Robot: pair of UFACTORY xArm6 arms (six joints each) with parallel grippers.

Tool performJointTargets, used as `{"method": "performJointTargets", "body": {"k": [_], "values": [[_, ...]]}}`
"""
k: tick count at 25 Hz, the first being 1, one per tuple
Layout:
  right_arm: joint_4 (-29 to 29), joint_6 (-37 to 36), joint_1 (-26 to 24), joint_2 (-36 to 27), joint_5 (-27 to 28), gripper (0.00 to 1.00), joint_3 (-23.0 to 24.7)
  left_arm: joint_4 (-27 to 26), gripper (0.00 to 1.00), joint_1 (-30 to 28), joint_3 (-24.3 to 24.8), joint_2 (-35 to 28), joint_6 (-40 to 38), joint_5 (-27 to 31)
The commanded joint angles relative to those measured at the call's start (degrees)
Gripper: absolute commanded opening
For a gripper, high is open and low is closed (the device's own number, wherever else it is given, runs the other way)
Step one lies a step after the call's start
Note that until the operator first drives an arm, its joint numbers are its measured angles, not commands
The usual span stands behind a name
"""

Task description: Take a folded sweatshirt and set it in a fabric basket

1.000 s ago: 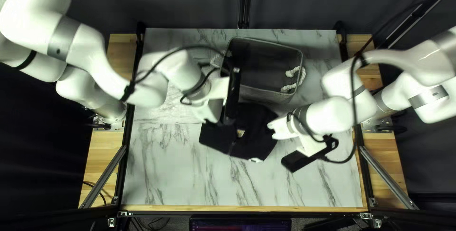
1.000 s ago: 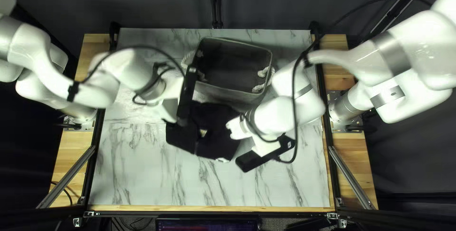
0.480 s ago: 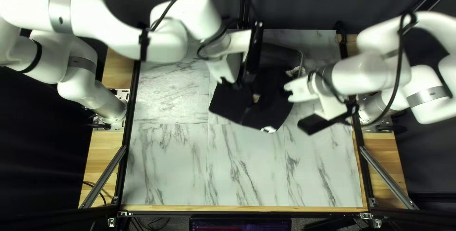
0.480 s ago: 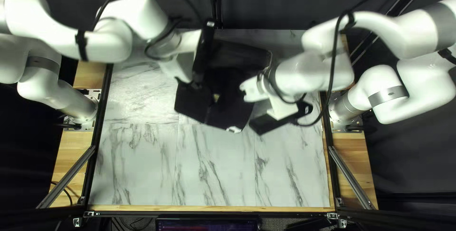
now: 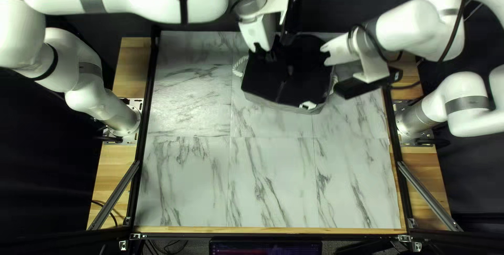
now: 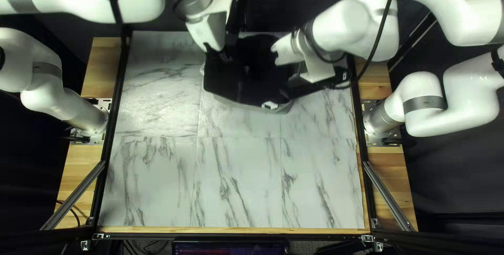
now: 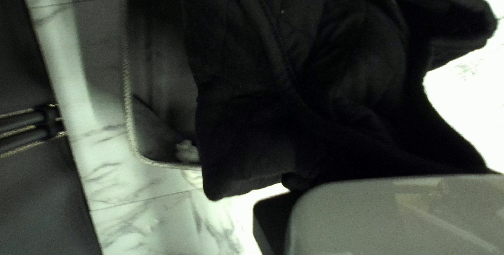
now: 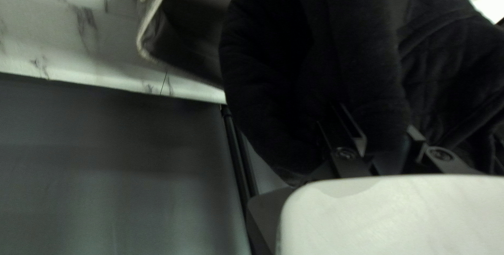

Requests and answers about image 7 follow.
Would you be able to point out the black sweatshirt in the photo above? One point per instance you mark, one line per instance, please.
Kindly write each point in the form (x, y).
(315, 89)

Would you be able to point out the black frame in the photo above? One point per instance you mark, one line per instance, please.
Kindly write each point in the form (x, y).
(27, 129)

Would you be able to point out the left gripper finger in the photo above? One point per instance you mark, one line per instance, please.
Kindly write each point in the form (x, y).
(273, 223)

